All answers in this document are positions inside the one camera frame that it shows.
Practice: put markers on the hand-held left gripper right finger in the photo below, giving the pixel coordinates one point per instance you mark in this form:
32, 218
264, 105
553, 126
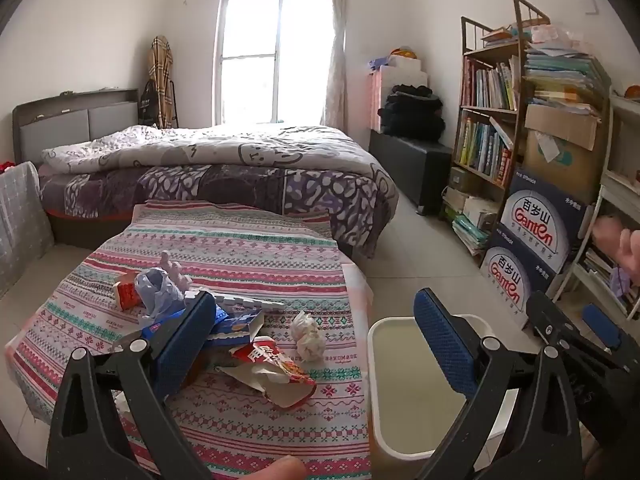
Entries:
445, 347

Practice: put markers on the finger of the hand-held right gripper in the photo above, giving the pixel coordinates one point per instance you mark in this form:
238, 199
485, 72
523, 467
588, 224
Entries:
601, 327
555, 317

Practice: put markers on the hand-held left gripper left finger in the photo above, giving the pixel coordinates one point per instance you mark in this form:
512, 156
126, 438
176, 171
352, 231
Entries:
186, 347

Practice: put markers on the white trash bin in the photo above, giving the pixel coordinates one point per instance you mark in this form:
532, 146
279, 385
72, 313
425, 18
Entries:
415, 400

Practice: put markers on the white plastic tray strip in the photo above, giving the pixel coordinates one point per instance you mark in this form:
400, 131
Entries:
250, 305

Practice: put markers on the person's right hand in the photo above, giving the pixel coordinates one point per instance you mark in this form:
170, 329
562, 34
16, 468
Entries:
617, 242

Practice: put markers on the person's left hand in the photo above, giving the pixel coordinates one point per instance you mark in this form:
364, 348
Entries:
272, 469

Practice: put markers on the blue snack packet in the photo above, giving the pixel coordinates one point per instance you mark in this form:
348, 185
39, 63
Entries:
232, 326

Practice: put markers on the blue and white box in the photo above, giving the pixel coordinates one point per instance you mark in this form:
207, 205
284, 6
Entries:
540, 220
510, 275

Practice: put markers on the blue plastic bag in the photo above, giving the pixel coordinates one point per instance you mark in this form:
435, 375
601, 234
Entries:
156, 290

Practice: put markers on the pale pink crumpled paper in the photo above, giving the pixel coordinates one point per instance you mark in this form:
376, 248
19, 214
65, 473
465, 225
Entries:
174, 271

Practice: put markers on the red paper carton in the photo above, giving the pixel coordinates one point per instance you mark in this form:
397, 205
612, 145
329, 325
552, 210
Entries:
125, 296

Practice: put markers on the red snack wrapper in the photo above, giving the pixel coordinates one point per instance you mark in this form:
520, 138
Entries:
272, 367

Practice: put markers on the striped patterned tablecloth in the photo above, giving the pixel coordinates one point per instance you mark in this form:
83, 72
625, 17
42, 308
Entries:
240, 255

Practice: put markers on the crumpled white tissue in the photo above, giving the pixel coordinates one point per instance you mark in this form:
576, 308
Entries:
307, 342

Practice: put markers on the stack of books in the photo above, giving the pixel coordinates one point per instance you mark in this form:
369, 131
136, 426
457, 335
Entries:
470, 220

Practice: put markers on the white shelf unit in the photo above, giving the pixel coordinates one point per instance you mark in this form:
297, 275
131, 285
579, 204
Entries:
612, 175

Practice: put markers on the brown cardboard box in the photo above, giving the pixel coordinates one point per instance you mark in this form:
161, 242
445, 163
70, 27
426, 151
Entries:
560, 160

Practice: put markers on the purple patterned bedsheet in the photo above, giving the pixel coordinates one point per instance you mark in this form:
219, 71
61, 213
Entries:
240, 185

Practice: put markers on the row of colourful books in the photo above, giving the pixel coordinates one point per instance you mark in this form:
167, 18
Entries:
482, 150

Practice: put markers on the black storage bench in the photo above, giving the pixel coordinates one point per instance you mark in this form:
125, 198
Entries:
415, 165

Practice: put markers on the white cartoon print quilt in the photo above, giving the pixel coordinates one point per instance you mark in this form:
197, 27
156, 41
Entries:
210, 147

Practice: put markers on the grey striped cloth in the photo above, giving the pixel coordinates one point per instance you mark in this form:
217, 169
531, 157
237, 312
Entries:
20, 220

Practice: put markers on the wooden bookshelf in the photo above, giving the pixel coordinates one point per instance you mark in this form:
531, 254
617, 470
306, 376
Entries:
520, 110

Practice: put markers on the black bag pile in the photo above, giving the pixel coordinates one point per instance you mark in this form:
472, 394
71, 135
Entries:
412, 112

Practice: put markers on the row of thin books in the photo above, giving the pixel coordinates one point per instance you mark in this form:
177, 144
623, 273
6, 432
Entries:
490, 85

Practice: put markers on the pile of papers and folders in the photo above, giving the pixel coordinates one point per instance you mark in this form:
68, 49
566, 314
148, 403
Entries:
565, 75

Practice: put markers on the bed with grey headboard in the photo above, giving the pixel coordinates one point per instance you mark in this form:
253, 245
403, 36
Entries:
65, 125

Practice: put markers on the red item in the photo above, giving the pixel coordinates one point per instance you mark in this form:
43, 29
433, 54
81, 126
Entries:
6, 166

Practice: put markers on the plaid coat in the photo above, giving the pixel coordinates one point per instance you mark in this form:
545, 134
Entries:
162, 75

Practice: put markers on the pink and white cabinet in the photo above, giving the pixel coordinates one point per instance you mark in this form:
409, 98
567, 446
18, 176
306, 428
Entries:
400, 72

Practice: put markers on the purple item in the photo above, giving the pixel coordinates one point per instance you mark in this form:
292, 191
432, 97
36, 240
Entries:
377, 63

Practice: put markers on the orange item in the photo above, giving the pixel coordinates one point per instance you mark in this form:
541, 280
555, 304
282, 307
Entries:
404, 53

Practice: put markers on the window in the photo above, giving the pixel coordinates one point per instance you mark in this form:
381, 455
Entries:
250, 55

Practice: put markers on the pale curtain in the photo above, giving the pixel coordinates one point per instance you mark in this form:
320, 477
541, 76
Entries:
336, 60

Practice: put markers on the white wall plate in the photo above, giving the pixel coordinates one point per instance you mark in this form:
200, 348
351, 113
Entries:
591, 6

